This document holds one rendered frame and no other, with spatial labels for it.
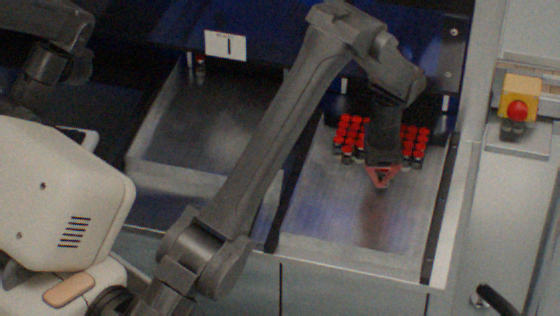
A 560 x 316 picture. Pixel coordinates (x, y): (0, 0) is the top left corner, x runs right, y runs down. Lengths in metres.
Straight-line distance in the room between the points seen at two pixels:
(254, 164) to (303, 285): 1.22
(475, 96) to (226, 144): 0.50
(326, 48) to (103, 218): 0.37
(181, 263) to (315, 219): 0.61
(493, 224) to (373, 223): 1.31
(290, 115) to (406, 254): 0.61
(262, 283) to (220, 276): 1.24
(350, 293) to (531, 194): 0.97
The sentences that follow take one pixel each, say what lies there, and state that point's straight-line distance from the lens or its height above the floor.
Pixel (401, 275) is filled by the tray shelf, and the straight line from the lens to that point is 1.95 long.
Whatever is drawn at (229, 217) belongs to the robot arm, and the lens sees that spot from 1.45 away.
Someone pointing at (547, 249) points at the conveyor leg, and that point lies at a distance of 2.62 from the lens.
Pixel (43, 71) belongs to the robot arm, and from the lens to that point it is 1.72.
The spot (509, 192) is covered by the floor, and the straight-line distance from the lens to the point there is 3.41.
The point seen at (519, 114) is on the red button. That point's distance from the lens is 2.12.
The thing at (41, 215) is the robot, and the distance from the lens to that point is 1.42.
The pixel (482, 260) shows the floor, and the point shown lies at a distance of 3.20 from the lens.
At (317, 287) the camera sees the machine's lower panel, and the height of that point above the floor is 0.34.
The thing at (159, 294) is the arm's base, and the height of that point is 1.24.
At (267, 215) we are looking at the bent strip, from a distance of 2.03.
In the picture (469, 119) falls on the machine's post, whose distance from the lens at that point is 2.19.
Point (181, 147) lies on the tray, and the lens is 2.18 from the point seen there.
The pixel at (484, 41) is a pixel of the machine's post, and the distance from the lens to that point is 2.07.
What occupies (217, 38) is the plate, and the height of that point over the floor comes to 1.04.
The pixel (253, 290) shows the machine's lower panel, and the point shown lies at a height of 0.28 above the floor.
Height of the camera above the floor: 2.34
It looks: 43 degrees down
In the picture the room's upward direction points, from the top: 1 degrees clockwise
